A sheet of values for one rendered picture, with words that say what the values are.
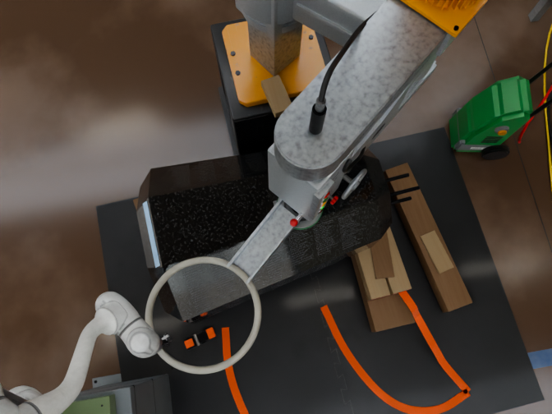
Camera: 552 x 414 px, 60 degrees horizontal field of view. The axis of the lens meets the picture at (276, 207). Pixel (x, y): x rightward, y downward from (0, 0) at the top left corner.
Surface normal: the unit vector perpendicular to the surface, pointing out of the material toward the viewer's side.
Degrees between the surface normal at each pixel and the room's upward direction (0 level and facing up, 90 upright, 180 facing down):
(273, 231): 16
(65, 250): 0
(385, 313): 0
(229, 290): 45
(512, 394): 0
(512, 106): 34
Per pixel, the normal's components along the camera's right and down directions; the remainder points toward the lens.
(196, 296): 0.22, 0.46
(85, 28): 0.00, -0.27
